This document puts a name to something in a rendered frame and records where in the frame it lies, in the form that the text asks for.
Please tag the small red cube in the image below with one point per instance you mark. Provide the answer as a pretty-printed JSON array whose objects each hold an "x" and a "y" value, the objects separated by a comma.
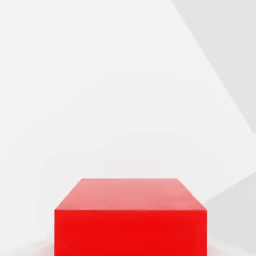
[{"x": 130, "y": 224}]

